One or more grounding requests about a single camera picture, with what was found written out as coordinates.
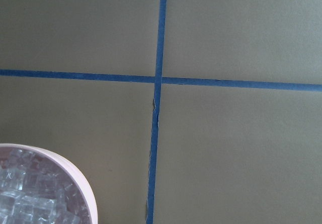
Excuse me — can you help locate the pink bowl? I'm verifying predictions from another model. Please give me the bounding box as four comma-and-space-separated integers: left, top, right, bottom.
1, 143, 98, 224

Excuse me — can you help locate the pile of ice cubes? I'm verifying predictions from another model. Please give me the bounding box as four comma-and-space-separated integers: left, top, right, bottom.
1, 148, 91, 224

